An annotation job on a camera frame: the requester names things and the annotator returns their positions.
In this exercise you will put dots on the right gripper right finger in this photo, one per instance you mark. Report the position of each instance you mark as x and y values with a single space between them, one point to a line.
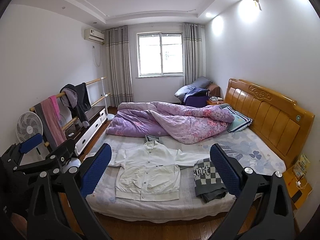
274 217

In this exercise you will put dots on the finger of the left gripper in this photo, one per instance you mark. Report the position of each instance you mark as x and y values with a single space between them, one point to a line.
31 143

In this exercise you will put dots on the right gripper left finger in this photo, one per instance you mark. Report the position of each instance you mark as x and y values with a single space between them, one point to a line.
46 212

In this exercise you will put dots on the grey white checkered cardigan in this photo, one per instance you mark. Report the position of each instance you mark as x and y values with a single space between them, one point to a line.
208 183

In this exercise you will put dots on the white standing fan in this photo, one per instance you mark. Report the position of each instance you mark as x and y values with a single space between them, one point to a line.
28 125

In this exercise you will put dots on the white fuzzy bed blanket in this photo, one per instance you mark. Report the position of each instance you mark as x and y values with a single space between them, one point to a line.
187 207

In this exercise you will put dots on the near wooden bedside table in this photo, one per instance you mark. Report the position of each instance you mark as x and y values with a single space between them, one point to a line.
296 182

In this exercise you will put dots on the pink striped towel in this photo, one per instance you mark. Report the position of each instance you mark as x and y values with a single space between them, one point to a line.
49 113

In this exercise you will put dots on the white tv cabinet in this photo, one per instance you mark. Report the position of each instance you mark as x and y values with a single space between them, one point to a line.
82 136

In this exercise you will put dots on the black grey hanging jacket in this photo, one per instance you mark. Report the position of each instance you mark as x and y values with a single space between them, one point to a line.
77 100

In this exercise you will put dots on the floral bed sheet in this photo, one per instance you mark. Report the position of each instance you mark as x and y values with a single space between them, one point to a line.
249 150

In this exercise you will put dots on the wooden bed headboard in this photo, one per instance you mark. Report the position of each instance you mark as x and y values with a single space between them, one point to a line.
277 120

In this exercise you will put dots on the blue striped pillow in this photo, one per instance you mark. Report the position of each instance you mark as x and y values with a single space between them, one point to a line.
240 121

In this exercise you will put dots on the white jacket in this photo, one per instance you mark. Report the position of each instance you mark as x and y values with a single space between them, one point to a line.
151 172

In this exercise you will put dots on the purple floral duvet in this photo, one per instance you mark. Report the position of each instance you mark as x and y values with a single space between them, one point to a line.
186 124

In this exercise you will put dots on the grey garment under duvet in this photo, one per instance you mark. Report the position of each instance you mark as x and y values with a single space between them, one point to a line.
150 138

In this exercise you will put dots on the left grey curtain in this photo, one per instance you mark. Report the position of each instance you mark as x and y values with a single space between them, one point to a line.
118 65

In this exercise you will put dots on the grey curtain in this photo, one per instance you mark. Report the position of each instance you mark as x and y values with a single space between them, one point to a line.
193 61
118 65

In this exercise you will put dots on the wooden nightstand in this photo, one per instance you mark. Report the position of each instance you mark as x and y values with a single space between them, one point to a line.
215 101

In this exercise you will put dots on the chair with purple bedding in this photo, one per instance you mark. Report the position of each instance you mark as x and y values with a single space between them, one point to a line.
198 93

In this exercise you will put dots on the window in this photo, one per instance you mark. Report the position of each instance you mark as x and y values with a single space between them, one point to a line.
160 54

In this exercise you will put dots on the right grey curtain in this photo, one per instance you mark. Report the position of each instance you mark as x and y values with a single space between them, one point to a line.
193 61

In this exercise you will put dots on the white wall air conditioner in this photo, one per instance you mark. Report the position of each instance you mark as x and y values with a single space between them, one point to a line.
93 35

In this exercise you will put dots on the wall ornament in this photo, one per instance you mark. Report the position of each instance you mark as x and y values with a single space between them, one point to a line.
257 4

